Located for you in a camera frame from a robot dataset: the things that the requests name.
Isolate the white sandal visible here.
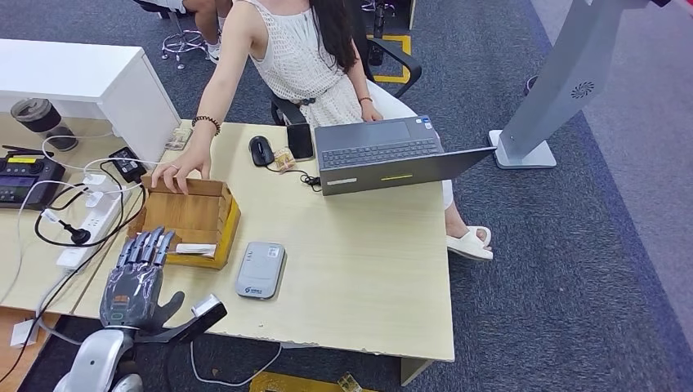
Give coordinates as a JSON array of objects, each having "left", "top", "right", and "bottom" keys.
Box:
[{"left": 446, "top": 225, "right": 494, "bottom": 262}]

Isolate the black controller device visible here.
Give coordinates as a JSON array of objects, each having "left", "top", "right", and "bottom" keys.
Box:
[{"left": 0, "top": 144, "right": 67, "bottom": 211}]

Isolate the tumbler with dark lid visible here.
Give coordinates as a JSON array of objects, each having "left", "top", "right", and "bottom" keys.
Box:
[{"left": 11, "top": 97, "right": 79, "bottom": 152}]

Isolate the black smartphone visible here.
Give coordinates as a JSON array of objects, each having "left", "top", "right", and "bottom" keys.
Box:
[{"left": 286, "top": 122, "right": 315, "bottom": 162}]

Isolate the grey card reader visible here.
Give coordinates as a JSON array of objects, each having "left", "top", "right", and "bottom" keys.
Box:
[{"left": 235, "top": 241, "right": 287, "bottom": 301}]

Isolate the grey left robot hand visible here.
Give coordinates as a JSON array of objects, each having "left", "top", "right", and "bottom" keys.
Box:
[{"left": 99, "top": 226, "right": 186, "bottom": 332}]

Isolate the black mouse cable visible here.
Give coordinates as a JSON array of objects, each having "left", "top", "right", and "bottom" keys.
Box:
[{"left": 265, "top": 163, "right": 323, "bottom": 193}]

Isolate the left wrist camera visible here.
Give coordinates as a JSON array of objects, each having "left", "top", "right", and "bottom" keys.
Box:
[{"left": 135, "top": 293, "right": 229, "bottom": 345}]

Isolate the white charger cable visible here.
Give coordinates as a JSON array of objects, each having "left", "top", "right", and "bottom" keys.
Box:
[{"left": 41, "top": 132, "right": 163, "bottom": 174}]

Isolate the black cable with plug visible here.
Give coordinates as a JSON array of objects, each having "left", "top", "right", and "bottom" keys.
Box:
[{"left": 33, "top": 162, "right": 147, "bottom": 248}]

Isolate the person's right hand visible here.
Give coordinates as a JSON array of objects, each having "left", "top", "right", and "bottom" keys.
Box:
[{"left": 151, "top": 147, "right": 212, "bottom": 194}]

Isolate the person at desk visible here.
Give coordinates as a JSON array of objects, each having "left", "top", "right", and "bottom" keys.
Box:
[{"left": 151, "top": 0, "right": 494, "bottom": 262}]

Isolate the white cabinet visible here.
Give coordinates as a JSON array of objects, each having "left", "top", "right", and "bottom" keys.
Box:
[{"left": 0, "top": 38, "right": 182, "bottom": 163}]

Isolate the person's left hand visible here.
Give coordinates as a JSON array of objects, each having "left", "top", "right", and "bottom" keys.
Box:
[{"left": 360, "top": 100, "right": 384, "bottom": 123}]

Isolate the white paper tag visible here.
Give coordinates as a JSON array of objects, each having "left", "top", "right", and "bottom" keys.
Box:
[{"left": 9, "top": 318, "right": 39, "bottom": 347}]

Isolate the chrome stool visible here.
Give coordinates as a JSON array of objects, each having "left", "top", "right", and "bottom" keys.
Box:
[{"left": 160, "top": 11, "right": 209, "bottom": 70}]

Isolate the cardboard box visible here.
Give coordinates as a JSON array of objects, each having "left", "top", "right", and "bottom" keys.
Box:
[{"left": 127, "top": 174, "right": 242, "bottom": 270}]

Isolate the black office chair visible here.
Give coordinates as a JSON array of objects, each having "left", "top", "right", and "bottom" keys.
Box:
[{"left": 269, "top": 0, "right": 423, "bottom": 127}]

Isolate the person in background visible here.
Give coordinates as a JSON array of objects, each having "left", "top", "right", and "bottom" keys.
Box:
[{"left": 132, "top": 0, "right": 234, "bottom": 65}]

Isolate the clear plastic card holder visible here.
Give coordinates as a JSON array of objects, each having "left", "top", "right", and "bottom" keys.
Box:
[{"left": 163, "top": 127, "right": 194, "bottom": 151}]

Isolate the black computer mouse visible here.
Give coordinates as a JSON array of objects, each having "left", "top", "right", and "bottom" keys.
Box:
[{"left": 248, "top": 135, "right": 275, "bottom": 167}]

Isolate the dark bead bracelet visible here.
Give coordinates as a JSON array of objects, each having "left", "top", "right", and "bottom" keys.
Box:
[{"left": 190, "top": 114, "right": 222, "bottom": 136}]

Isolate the white cable under desk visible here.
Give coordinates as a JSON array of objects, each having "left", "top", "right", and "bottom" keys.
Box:
[{"left": 189, "top": 341, "right": 284, "bottom": 388}]

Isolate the white power strip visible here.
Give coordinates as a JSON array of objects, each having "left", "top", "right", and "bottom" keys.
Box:
[{"left": 56, "top": 186, "right": 127, "bottom": 270}]

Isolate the white key card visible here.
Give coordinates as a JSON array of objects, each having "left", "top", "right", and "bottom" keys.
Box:
[{"left": 174, "top": 243, "right": 217, "bottom": 257}]

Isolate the grey laptop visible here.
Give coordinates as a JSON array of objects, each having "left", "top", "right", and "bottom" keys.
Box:
[{"left": 314, "top": 114, "right": 498, "bottom": 197}]

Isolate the black power adapter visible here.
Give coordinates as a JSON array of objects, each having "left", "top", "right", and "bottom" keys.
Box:
[{"left": 108, "top": 146, "right": 148, "bottom": 184}]

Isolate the yellow object under desk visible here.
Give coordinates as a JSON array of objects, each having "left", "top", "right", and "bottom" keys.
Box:
[{"left": 249, "top": 372, "right": 374, "bottom": 392}]

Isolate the grey kiosk stand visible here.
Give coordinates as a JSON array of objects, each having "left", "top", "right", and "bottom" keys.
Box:
[{"left": 487, "top": 0, "right": 673, "bottom": 171}]

